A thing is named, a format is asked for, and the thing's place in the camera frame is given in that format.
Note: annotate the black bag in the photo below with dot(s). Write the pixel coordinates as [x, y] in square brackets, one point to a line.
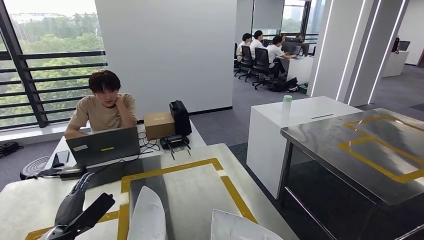
[10, 149]

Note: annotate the black round stool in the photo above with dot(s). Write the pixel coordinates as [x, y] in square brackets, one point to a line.
[33, 167]

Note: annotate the white bottle green cap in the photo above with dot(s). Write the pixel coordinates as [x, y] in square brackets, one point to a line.
[287, 104]

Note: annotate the grey laptop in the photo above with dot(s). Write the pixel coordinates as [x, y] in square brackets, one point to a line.
[102, 145]

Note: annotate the seated person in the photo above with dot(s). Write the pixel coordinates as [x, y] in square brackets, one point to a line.
[275, 53]
[256, 43]
[102, 112]
[243, 46]

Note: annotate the black office chair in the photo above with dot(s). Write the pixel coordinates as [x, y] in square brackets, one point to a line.
[246, 59]
[235, 56]
[262, 64]

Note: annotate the white flat plastic part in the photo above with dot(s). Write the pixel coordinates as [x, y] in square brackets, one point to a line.
[238, 228]

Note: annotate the black backpack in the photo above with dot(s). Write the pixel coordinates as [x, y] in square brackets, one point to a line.
[395, 44]

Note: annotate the dark computer monitor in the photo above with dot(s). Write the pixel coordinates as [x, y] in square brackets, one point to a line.
[293, 48]

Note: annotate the black phone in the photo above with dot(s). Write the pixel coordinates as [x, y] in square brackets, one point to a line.
[60, 158]

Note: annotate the stainless steel table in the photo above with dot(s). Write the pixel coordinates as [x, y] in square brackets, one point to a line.
[314, 139]

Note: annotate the dark laptop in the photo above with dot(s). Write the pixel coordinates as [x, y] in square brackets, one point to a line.
[403, 45]

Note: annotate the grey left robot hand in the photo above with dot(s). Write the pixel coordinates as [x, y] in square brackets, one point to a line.
[71, 208]

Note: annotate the yellow tape frame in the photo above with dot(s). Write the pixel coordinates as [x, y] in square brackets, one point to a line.
[374, 165]
[172, 168]

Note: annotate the white curved plastic part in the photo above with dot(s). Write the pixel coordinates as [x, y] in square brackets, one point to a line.
[147, 215]

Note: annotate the white counter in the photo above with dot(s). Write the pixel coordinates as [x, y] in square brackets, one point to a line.
[396, 63]

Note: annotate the black router with antennas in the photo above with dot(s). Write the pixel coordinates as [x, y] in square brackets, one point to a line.
[174, 141]

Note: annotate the white cabinet desk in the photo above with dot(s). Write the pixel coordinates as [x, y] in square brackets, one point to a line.
[265, 145]

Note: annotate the black window railing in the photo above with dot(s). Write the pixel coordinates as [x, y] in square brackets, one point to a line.
[20, 66]

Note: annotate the black upright case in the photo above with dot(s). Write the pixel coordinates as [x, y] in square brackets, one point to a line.
[180, 117]

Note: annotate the brown cardboard box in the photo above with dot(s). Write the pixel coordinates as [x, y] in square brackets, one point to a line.
[159, 126]

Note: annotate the stainless steel workbench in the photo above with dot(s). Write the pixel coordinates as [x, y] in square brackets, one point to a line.
[26, 198]

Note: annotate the white office desk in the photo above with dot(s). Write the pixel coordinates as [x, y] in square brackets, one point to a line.
[299, 68]

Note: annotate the black bags pile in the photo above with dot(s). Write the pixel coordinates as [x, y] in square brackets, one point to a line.
[285, 85]

